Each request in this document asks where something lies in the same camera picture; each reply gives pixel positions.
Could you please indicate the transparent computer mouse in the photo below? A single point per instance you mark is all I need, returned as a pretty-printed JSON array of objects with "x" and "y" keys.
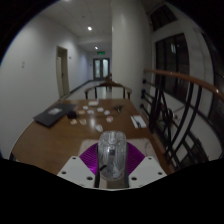
[{"x": 112, "y": 155}]

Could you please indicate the small white item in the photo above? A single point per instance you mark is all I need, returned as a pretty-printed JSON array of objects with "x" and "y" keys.
[
  {"x": 73, "y": 122},
  {"x": 100, "y": 109},
  {"x": 110, "y": 118},
  {"x": 99, "y": 127},
  {"x": 107, "y": 112},
  {"x": 83, "y": 121},
  {"x": 90, "y": 112}
]

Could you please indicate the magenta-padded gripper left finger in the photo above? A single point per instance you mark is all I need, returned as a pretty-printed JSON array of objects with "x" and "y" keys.
[{"x": 78, "y": 168}]

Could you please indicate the green exit sign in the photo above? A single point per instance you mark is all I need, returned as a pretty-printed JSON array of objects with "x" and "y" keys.
[{"x": 100, "y": 52}]

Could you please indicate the round ceiling light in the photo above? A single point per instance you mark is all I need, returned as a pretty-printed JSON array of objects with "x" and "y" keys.
[
  {"x": 89, "y": 28},
  {"x": 96, "y": 48}
]

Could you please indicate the small black box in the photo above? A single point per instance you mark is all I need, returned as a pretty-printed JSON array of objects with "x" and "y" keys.
[{"x": 71, "y": 115}]

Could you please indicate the black closed laptop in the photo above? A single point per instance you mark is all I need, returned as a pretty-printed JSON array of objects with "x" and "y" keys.
[{"x": 55, "y": 114}]

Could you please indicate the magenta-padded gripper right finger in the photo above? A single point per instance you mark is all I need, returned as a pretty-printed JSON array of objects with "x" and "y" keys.
[{"x": 146, "y": 168}]

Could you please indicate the dark framed window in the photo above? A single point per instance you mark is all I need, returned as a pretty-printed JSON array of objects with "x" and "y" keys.
[{"x": 173, "y": 66}]

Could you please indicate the white booklet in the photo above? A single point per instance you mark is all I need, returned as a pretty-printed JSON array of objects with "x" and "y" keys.
[{"x": 138, "y": 121}]

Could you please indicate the side door with frame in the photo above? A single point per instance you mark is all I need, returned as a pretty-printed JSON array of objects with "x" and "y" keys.
[{"x": 62, "y": 71}]

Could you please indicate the flat white box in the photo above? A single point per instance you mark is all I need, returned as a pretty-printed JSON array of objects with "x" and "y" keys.
[{"x": 93, "y": 103}]

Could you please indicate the glass double door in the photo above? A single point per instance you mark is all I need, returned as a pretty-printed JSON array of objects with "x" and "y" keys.
[{"x": 101, "y": 68}]

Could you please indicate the black railing with wooden handrail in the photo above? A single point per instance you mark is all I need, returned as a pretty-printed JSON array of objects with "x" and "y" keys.
[{"x": 173, "y": 110}]

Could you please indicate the bunch of keys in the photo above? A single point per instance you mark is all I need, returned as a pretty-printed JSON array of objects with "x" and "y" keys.
[{"x": 117, "y": 107}]

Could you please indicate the white wall switch plate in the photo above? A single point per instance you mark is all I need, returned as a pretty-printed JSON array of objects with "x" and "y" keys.
[{"x": 23, "y": 64}]

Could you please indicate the wooden armchair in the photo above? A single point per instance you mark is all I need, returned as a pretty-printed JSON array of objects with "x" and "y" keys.
[{"x": 107, "y": 86}]

